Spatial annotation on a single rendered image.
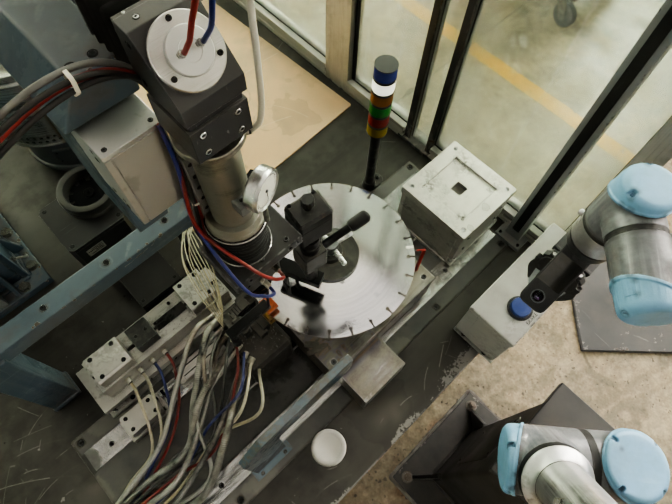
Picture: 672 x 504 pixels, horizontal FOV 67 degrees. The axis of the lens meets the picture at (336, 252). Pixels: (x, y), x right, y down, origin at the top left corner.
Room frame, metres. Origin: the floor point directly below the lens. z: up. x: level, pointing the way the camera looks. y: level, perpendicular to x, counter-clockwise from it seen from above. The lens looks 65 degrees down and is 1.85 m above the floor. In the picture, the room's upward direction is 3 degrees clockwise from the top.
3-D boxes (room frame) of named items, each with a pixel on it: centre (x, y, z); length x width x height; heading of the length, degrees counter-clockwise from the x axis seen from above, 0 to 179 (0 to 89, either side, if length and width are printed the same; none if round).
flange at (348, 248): (0.42, 0.01, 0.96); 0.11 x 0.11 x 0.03
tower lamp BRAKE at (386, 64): (0.71, -0.07, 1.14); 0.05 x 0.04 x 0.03; 46
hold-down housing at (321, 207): (0.35, 0.04, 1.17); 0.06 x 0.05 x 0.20; 127
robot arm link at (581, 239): (0.36, -0.38, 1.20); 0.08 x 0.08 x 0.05
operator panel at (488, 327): (0.41, -0.41, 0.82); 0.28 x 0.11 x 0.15; 136
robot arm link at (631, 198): (0.36, -0.38, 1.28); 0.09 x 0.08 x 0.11; 178
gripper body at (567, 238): (0.37, -0.39, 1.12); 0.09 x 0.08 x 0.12; 136
